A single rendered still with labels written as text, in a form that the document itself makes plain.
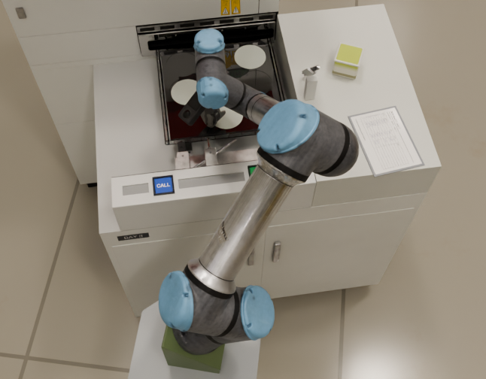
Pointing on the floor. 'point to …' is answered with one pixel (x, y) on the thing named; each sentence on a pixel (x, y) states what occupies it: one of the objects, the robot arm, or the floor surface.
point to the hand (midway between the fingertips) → (208, 125)
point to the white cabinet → (274, 249)
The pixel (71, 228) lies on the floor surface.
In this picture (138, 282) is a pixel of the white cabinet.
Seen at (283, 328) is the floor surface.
